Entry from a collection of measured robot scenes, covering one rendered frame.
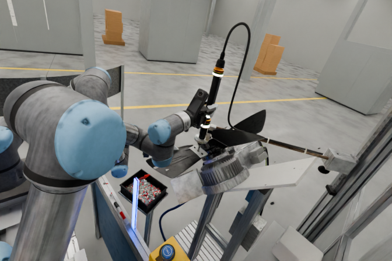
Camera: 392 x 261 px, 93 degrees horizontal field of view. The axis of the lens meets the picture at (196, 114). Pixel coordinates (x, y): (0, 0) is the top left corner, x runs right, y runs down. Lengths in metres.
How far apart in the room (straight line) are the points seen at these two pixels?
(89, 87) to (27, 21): 6.05
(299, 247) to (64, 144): 1.05
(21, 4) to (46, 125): 6.47
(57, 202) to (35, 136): 0.11
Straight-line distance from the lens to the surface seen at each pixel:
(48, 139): 0.34
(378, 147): 1.05
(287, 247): 1.12
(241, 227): 1.20
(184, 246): 1.94
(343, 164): 1.05
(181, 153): 0.95
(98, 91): 0.81
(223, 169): 0.98
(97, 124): 0.32
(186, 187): 1.06
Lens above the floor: 1.81
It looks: 28 degrees down
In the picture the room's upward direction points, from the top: 12 degrees clockwise
